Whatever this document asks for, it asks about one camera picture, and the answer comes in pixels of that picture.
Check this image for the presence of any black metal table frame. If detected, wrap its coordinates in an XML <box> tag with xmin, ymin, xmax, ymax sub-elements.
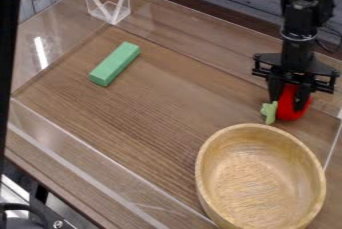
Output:
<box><xmin>0</xmin><ymin>154</ymin><xmax>90</xmax><ymax>229</ymax></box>

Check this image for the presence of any clear acrylic tray enclosure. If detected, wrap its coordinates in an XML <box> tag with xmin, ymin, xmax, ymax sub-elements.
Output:
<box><xmin>0</xmin><ymin>0</ymin><xmax>342</xmax><ymax>229</ymax></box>

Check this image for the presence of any green rectangular block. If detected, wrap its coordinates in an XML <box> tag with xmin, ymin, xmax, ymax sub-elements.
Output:
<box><xmin>88</xmin><ymin>42</ymin><xmax>140</xmax><ymax>86</ymax></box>

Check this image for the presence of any clear acrylic corner bracket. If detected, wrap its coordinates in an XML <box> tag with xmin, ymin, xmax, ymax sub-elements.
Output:
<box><xmin>85</xmin><ymin>0</ymin><xmax>130</xmax><ymax>25</ymax></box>

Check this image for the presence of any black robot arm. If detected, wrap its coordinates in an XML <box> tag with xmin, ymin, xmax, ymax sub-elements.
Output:
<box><xmin>252</xmin><ymin>0</ymin><xmax>340</xmax><ymax>113</ymax></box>

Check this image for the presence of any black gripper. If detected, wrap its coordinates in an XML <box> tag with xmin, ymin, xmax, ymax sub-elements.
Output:
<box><xmin>252</xmin><ymin>53</ymin><xmax>340</xmax><ymax>112</ymax></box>

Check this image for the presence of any wooden bowl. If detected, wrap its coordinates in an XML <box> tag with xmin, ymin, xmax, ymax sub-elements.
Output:
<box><xmin>195</xmin><ymin>123</ymin><xmax>326</xmax><ymax>229</ymax></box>

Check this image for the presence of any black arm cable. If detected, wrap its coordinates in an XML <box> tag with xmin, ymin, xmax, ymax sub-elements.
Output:
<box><xmin>315</xmin><ymin>24</ymin><xmax>342</xmax><ymax>54</ymax></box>

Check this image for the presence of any red plush strawberry toy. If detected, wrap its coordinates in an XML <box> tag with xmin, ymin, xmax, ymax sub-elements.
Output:
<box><xmin>260</xmin><ymin>84</ymin><xmax>311</xmax><ymax>125</ymax></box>

